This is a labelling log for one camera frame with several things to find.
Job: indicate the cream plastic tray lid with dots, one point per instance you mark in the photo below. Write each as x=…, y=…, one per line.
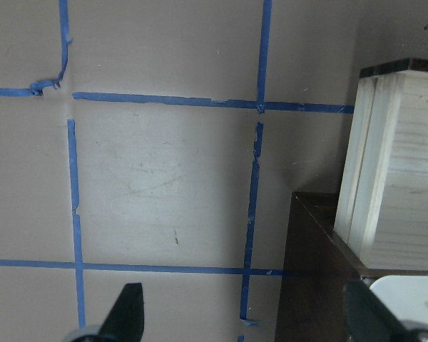
x=406, y=297

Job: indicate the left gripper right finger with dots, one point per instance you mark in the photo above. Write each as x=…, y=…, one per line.
x=368, y=319

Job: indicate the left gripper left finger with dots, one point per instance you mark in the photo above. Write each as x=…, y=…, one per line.
x=125, y=320

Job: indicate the dark brown cabinet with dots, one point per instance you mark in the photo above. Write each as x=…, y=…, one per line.
x=318, y=265

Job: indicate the wooden drawer with white handle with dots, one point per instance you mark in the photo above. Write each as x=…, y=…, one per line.
x=382, y=211

